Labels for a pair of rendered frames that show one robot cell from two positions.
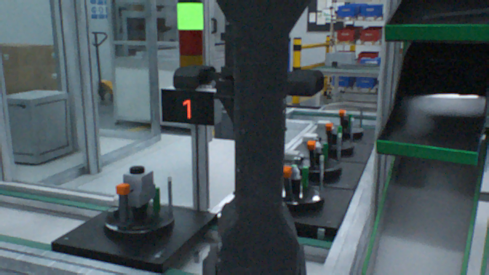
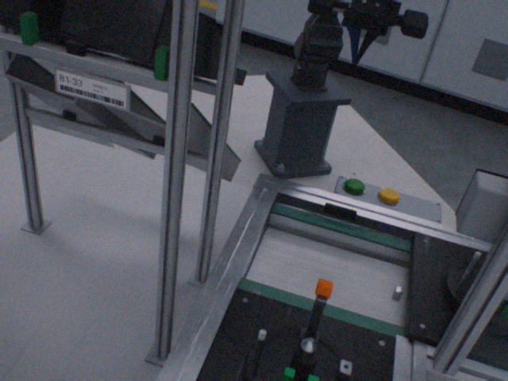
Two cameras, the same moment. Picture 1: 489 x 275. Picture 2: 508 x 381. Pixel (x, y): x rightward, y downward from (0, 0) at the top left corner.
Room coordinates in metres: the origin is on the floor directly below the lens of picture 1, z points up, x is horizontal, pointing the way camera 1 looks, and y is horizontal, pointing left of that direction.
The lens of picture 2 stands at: (1.42, -0.30, 1.55)
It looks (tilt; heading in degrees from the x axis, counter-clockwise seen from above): 36 degrees down; 168
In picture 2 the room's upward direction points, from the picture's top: 10 degrees clockwise
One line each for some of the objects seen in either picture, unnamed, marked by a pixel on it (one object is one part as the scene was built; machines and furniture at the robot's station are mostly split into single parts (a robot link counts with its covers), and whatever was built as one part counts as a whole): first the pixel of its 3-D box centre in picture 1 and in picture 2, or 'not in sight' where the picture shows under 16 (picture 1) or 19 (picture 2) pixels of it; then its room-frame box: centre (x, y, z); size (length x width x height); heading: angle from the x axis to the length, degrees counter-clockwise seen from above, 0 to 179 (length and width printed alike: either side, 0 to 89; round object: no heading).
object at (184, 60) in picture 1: (191, 66); not in sight; (0.98, 0.10, 1.28); 0.05 x 0.05 x 0.05
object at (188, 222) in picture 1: (140, 230); (483, 302); (0.89, 0.20, 0.96); 0.24 x 0.24 x 0.02; 69
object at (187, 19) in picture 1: (190, 16); not in sight; (0.98, 0.10, 1.38); 0.05 x 0.05 x 0.05
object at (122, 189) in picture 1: (126, 202); not in sight; (0.85, 0.22, 1.04); 0.04 x 0.02 x 0.08; 159
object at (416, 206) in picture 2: not in sight; (384, 209); (0.63, 0.12, 0.93); 0.21 x 0.07 x 0.06; 69
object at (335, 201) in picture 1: (295, 182); (304, 359); (1.04, -0.13, 1.01); 0.24 x 0.24 x 0.13; 69
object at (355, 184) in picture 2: not in sight; (353, 187); (0.60, 0.06, 0.96); 0.04 x 0.04 x 0.02
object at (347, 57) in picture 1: (340, 59); not in sight; (6.35, -1.33, 0.90); 0.40 x 0.30 x 0.17; 153
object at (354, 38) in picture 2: not in sight; (348, 41); (0.59, -0.03, 1.25); 0.06 x 0.04 x 0.07; 159
